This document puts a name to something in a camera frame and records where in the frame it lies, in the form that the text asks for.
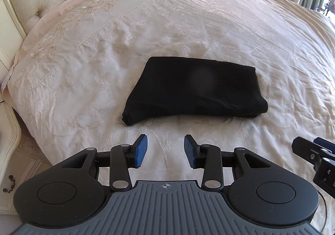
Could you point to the cream carved nightstand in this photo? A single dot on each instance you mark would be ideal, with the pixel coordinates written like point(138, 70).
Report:
point(15, 146)

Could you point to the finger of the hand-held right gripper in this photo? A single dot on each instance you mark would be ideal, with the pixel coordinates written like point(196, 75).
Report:
point(325, 144)
point(311, 151)

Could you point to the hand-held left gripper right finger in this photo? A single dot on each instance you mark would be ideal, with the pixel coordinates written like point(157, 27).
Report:
point(189, 150)

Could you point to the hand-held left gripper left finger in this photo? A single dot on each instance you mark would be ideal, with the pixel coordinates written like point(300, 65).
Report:
point(140, 150)

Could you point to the cream embroidered bedspread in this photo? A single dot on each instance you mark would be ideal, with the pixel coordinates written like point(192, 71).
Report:
point(183, 28)

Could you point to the black pants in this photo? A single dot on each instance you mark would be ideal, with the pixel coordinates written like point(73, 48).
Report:
point(196, 88)

